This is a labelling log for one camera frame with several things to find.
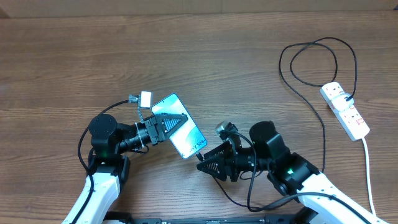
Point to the white power strip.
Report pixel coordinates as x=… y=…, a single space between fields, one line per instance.
x=350 y=119

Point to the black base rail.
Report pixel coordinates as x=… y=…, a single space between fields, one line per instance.
x=214 y=220

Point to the white charger adapter plug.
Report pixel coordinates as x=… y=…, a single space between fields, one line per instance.
x=341 y=102

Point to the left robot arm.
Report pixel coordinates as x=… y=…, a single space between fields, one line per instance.
x=108 y=167

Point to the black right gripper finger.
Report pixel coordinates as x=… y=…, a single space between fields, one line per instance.
x=218 y=166
x=220 y=153

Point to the blue Samsung Galaxy smartphone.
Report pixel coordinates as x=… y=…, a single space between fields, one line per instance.
x=187 y=139

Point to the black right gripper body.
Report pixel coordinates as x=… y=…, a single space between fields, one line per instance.
x=238 y=163

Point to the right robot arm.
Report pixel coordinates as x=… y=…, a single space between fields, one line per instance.
x=294 y=177

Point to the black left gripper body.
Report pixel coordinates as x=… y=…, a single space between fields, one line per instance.
x=153 y=133

